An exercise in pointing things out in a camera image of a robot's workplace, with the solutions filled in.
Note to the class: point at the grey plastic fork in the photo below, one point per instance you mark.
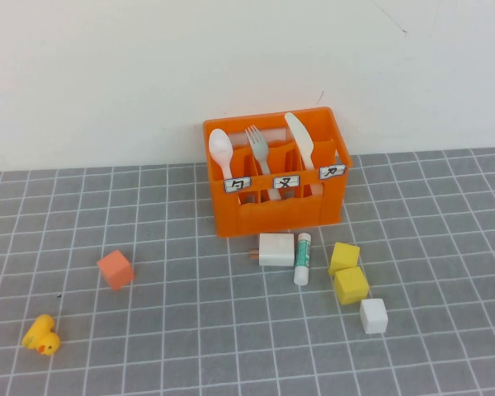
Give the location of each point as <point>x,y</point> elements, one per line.
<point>259,148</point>

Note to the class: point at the pink plastic spoon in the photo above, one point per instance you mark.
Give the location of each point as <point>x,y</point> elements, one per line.
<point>221,144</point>

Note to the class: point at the white plastic knife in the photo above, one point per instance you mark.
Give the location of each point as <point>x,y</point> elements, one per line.
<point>301,136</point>

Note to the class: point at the orange plastic cutlery holder crate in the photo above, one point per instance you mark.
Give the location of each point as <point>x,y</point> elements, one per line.
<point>272,218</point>

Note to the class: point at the white charger plug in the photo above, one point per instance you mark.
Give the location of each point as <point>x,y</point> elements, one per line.
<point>276,249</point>

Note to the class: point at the white green lip balm tube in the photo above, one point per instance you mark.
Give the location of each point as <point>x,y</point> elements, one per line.
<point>303,255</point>

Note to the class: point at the yellow foam cube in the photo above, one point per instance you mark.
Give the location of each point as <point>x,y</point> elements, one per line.
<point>350,286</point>
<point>344,257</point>

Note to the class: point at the orange foam cube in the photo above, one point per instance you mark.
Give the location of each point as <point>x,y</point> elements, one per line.
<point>115,270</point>

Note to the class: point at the white foam cube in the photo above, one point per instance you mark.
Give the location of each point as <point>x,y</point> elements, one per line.
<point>373,317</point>

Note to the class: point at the yellow rubber duck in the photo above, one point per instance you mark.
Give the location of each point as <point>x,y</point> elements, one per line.
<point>43,340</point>

